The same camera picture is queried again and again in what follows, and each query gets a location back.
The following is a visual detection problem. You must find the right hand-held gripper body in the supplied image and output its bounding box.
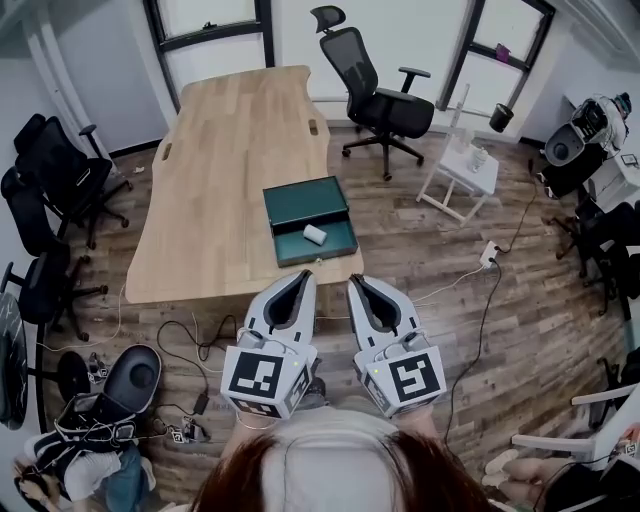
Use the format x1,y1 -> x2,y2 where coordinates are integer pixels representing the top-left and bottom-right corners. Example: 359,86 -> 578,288
351,329 -> 448,420

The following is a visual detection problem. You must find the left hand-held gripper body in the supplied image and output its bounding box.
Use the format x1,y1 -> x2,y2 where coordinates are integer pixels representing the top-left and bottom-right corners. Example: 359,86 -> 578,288
219,325 -> 320,420

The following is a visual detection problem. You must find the green box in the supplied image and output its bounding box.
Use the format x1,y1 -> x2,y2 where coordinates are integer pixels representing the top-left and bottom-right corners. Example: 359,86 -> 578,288
262,174 -> 360,269

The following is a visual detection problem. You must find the person's right forearm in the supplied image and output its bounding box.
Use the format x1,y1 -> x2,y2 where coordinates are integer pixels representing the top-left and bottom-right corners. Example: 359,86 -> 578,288
397,405 -> 442,444

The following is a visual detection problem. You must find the person's left forearm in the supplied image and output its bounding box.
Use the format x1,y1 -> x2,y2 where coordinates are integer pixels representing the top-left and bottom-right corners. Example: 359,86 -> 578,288
219,412 -> 284,464

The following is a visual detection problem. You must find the person's grey shoe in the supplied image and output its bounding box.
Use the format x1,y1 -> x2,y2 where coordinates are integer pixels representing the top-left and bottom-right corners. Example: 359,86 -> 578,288
298,377 -> 329,411

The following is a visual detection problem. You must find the person's white shirt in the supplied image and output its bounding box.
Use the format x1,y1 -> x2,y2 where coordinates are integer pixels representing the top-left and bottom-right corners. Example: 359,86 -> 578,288
257,397 -> 416,512

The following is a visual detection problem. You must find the small white side table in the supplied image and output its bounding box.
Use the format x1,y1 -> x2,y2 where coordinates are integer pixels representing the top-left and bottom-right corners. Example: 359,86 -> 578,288
415,127 -> 502,227

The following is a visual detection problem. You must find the white chair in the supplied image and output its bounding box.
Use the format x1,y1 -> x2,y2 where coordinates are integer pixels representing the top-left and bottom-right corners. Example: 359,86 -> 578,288
509,383 -> 640,464

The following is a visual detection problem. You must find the black mesh headrest office chair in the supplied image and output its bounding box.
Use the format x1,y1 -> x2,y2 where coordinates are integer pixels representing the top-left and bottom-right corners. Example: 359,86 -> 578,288
309,5 -> 436,182

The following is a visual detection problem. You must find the black waste bin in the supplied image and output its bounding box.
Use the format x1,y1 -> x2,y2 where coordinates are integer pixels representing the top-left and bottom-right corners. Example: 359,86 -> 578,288
488,102 -> 516,134

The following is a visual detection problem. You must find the round black marble table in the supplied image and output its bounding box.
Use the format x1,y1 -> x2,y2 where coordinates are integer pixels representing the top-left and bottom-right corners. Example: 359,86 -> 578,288
0,291 -> 29,432

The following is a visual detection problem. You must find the white cable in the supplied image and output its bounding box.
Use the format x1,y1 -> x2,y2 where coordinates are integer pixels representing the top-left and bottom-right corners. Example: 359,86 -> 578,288
409,263 -> 489,307

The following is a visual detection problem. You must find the black cable with adapter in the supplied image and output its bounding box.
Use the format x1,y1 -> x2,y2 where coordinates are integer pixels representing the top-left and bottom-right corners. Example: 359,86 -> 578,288
156,313 -> 239,416

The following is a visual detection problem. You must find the black power cable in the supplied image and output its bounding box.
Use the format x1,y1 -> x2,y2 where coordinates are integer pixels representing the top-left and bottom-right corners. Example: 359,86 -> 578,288
443,158 -> 541,441

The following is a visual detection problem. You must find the black window frame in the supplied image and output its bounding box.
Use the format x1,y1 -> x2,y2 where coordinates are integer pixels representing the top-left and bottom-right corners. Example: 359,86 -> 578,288
142,0 -> 276,114
435,0 -> 557,112

